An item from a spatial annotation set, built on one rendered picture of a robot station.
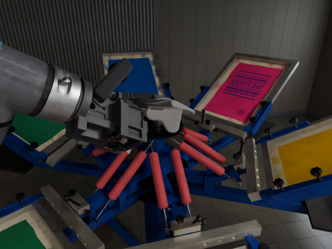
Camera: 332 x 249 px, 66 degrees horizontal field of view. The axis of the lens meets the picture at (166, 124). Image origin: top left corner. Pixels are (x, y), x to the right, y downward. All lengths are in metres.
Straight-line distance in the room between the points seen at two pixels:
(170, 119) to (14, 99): 0.23
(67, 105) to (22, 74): 0.06
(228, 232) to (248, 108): 1.12
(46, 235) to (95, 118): 1.13
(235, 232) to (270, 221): 1.68
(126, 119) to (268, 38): 4.58
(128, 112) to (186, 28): 3.96
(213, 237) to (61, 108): 1.00
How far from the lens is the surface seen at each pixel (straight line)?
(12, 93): 0.35
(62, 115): 0.37
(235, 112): 2.10
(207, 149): 1.58
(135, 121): 0.41
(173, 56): 4.34
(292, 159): 1.58
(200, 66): 4.49
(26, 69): 0.35
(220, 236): 1.25
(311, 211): 1.66
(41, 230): 1.50
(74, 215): 1.38
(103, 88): 0.41
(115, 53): 2.66
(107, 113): 0.41
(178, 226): 1.22
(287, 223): 2.98
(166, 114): 0.43
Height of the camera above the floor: 1.96
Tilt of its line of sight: 25 degrees down
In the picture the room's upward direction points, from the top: straight up
